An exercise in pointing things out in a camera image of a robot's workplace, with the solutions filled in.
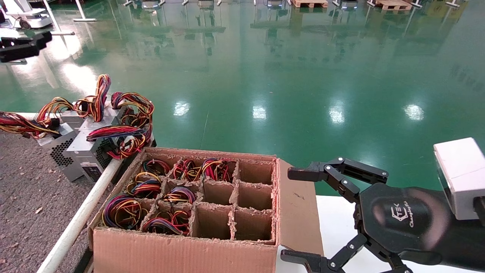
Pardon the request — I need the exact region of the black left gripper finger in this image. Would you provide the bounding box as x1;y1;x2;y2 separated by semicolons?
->
0;31;53;63

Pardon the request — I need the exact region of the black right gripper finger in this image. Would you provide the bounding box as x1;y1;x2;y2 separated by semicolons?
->
287;157;389;203
280;233;413;273

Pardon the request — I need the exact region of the silver power supply with cables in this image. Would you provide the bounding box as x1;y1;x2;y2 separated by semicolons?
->
172;158;203;182
102;194;149;231
65;91;156;183
141;158;172;176
0;111;87;182
126;173;163;199
162;186;197;204
142;209;191;236
202;158;237;182

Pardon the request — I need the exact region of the brown cardboard box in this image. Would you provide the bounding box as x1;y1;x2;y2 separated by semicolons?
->
88;147;325;273

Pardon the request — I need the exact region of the white table leg stand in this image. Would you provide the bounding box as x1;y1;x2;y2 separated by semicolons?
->
74;0;97;22
42;0;76;36

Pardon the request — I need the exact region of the wooden pallet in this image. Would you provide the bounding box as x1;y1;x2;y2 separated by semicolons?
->
374;0;413;11
291;0;329;8

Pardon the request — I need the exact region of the cardboard cell divider insert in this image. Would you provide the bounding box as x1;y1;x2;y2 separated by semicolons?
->
102;156;278;245

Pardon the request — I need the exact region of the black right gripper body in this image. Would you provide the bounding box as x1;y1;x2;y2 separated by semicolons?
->
358;184;485;270

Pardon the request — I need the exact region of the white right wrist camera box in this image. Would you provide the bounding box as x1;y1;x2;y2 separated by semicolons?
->
433;138;485;221

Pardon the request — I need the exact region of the red yellow cable bundle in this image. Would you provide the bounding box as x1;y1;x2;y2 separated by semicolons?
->
35;73;127;131

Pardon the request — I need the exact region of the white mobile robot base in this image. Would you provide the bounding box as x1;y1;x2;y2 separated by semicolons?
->
3;0;54;29

